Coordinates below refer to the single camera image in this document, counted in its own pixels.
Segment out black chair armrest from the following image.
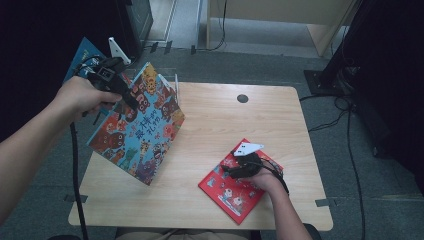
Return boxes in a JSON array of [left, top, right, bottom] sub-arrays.
[[48, 234, 83, 240]]

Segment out dark blue monster picture book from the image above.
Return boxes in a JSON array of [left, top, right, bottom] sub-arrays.
[[63, 36, 109, 84]]

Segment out light wooden cabinet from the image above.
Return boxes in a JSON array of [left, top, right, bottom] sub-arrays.
[[205, 0, 359, 58]]

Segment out black floor cable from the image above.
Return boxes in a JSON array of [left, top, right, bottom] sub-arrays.
[[299, 93, 368, 240]]

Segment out person's beige trousers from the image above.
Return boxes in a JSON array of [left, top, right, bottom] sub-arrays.
[[114, 228, 253, 240]]

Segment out person's right hand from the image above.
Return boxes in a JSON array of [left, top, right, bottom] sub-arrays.
[[240, 165, 285, 195]]

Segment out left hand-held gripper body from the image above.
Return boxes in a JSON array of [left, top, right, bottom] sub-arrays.
[[86, 36, 132, 98]]

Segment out black hanging cable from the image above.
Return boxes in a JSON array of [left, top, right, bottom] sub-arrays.
[[196, 0, 228, 53]]

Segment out person's left hand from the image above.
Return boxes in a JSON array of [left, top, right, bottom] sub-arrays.
[[54, 75, 123, 123]]

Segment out hand-held gripper black cable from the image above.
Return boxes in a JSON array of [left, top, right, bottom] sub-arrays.
[[259, 158, 291, 197], [69, 56, 101, 240]]

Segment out left hand-held gripper black cable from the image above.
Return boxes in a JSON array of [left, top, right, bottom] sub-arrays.
[[69, 56, 101, 240]]

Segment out black computer tower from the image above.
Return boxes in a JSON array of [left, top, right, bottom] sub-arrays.
[[114, 0, 154, 61]]

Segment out right hand-held gripper black cable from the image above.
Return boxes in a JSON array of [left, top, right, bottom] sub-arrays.
[[259, 158, 291, 197]]

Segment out red picture book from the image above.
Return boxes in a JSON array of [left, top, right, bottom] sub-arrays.
[[198, 138, 284, 226]]

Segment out dark curtain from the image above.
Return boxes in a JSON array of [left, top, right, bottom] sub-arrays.
[[0, 0, 131, 144], [346, 0, 424, 198]]

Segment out light blue monster picture book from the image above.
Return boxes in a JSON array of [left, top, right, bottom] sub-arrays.
[[86, 61, 186, 187]]

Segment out white caterpillar picture book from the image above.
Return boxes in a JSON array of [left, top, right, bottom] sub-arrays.
[[157, 73, 181, 104]]

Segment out black metal stand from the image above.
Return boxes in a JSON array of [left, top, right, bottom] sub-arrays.
[[303, 0, 371, 98]]

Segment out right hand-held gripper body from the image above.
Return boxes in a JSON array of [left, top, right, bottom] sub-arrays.
[[233, 142, 265, 180]]

